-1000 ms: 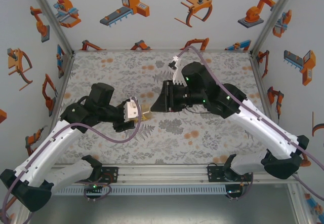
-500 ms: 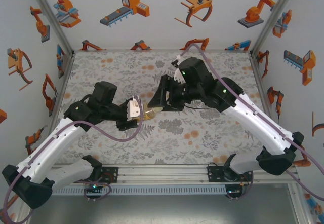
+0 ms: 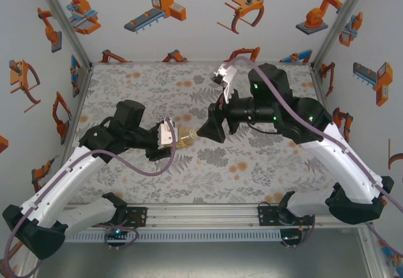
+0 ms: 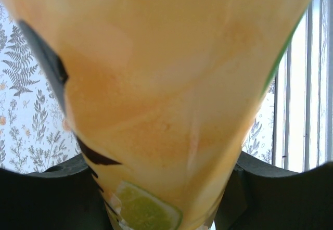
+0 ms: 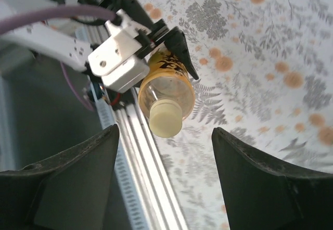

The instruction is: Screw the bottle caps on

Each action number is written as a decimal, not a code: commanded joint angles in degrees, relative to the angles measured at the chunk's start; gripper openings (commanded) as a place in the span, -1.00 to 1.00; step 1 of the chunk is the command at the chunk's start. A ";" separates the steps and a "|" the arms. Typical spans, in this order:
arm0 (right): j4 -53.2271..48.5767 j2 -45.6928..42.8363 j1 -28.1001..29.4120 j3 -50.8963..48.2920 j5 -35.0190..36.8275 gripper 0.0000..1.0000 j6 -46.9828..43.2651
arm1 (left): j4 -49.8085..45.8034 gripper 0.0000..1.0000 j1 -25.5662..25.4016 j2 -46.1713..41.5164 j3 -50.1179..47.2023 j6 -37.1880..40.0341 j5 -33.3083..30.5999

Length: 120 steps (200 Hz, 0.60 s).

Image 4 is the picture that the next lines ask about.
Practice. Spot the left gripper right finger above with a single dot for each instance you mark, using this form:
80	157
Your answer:
281	204

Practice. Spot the wide aluminium base rail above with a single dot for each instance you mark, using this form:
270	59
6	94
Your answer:
312	84

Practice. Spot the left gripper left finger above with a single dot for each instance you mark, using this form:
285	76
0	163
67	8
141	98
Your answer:
46	204

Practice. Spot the yellow drink bottle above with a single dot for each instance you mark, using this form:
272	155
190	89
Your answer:
166	84

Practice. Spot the floral patterned table cover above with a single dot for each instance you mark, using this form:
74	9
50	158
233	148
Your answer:
26	136

